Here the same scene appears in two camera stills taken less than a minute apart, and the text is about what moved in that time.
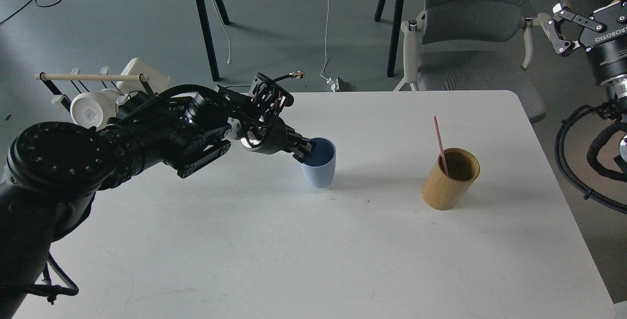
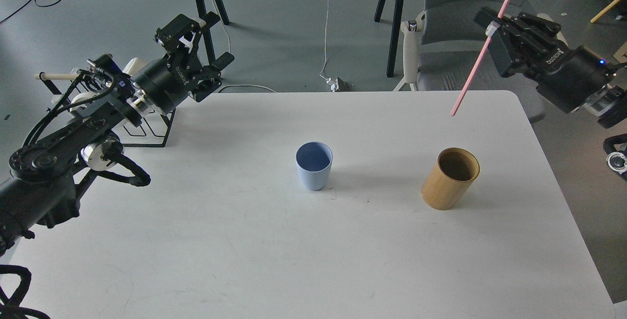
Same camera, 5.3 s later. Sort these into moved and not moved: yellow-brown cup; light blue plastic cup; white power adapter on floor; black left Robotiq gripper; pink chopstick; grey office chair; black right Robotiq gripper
Moved: pink chopstick; black left Robotiq gripper; black right Robotiq gripper; light blue plastic cup
Not moved: white power adapter on floor; yellow-brown cup; grey office chair
